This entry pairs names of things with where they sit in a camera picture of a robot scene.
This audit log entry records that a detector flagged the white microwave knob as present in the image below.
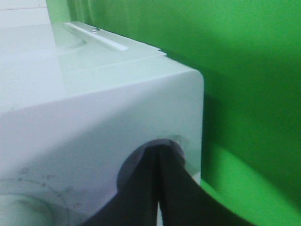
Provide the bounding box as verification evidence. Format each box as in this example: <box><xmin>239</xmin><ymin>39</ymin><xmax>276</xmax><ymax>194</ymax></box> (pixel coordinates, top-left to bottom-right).
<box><xmin>0</xmin><ymin>194</ymin><xmax>55</xmax><ymax>226</ymax></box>

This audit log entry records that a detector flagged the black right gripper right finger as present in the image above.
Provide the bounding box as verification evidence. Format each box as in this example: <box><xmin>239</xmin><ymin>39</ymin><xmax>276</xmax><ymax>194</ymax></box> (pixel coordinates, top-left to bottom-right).
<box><xmin>158</xmin><ymin>145</ymin><xmax>252</xmax><ymax>226</ymax></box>

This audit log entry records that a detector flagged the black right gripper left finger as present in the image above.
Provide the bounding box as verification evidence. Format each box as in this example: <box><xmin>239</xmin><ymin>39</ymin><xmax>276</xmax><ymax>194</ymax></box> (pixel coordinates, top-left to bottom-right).
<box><xmin>82</xmin><ymin>152</ymin><xmax>159</xmax><ymax>226</ymax></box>

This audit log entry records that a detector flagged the green table cloth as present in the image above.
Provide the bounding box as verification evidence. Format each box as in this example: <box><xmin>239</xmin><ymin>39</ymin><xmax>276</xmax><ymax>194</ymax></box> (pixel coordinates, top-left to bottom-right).
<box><xmin>47</xmin><ymin>0</ymin><xmax>301</xmax><ymax>226</ymax></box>

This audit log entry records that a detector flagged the round white door release button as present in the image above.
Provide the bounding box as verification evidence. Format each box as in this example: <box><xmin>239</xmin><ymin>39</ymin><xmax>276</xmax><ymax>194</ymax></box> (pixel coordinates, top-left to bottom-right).
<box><xmin>116</xmin><ymin>138</ymin><xmax>186</xmax><ymax>191</ymax></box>

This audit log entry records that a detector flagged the white microwave oven body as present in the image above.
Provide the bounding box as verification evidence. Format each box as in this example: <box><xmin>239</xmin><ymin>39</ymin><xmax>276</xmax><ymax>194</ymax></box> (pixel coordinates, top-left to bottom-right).
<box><xmin>0</xmin><ymin>0</ymin><xmax>205</xmax><ymax>226</ymax></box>

